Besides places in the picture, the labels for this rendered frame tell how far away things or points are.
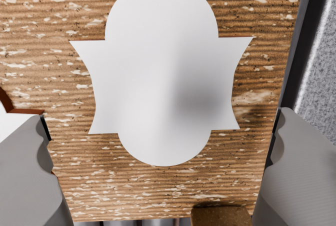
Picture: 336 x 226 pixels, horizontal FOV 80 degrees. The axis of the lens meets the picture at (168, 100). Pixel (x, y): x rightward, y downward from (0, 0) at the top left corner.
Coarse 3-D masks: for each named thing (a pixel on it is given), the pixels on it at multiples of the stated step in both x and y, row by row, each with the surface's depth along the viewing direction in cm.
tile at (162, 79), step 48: (144, 0) 12; (192, 0) 13; (96, 48) 14; (144, 48) 14; (192, 48) 14; (240, 48) 14; (96, 96) 15; (144, 96) 15; (192, 96) 15; (144, 144) 17; (192, 144) 17
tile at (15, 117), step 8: (0, 88) 15; (0, 96) 15; (0, 104) 15; (8, 104) 16; (0, 112) 15; (8, 112) 15; (16, 112) 15; (24, 112) 16; (32, 112) 16; (40, 112) 16; (0, 120) 15; (8, 120) 15; (16, 120) 15; (24, 120) 15; (0, 128) 16; (8, 128) 16; (0, 136) 16; (56, 176) 19
